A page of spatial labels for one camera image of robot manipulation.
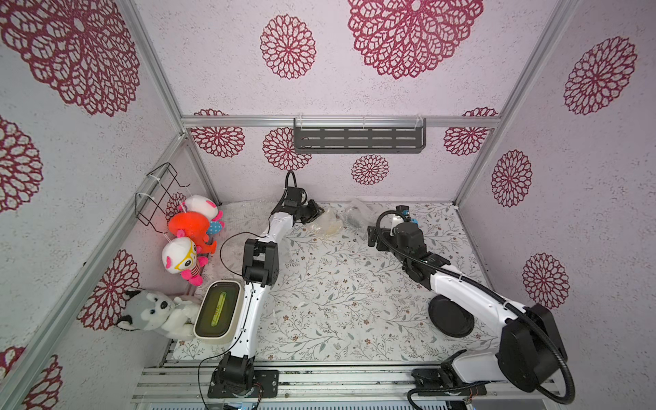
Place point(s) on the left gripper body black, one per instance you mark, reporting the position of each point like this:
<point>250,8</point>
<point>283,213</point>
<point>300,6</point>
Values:
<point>309,211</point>

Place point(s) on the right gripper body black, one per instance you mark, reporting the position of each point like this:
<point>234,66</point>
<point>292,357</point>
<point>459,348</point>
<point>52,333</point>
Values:
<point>382,237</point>

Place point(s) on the black plate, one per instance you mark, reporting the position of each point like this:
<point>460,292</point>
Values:
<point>450,318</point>

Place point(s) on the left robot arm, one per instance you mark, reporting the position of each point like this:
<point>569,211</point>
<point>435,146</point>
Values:
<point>259,274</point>

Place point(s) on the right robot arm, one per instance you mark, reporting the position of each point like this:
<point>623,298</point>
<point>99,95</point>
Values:
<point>530,353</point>

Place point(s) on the floral table mat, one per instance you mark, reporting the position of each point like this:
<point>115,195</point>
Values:
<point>337,299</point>

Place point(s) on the white pink plush toy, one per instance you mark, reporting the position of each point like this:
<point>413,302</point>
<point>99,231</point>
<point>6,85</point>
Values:
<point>207,208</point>

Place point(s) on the red orange plush toy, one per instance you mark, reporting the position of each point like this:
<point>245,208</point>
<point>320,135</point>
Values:
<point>194,226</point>

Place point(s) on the white plush doll yellow glasses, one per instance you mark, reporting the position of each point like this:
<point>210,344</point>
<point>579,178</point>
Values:
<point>180,256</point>

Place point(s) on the grey husky plush toy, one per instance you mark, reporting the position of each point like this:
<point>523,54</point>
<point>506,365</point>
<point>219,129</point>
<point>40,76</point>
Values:
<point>150,310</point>

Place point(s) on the grey metal wall shelf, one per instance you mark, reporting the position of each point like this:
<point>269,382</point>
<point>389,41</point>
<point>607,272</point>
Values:
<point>359,140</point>

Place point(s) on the black wire wall basket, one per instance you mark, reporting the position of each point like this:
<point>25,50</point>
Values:
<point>157,206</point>

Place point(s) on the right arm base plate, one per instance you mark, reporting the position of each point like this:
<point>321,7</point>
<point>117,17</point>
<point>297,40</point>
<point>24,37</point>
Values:
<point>438,381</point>

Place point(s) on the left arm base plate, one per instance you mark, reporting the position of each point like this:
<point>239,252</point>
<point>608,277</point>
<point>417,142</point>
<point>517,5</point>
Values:
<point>236,377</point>

